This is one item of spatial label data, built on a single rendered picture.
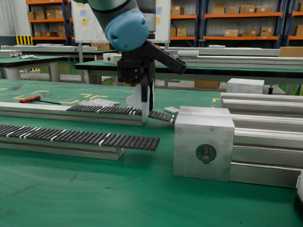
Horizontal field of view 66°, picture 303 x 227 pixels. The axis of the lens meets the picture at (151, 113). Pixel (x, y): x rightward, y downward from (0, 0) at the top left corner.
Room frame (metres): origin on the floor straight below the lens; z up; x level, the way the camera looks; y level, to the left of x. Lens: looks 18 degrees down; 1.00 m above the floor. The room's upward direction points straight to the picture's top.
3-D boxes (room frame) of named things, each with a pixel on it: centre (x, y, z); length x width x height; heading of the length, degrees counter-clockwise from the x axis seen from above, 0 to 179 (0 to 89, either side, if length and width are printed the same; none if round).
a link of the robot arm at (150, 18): (0.60, 0.03, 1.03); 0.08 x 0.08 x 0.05
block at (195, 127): (0.37, -0.09, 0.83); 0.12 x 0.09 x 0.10; 168
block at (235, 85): (0.71, -0.29, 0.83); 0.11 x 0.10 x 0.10; 153
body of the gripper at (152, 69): (0.60, 0.03, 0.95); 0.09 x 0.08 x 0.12; 78
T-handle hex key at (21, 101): (0.80, 0.38, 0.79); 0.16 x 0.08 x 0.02; 64
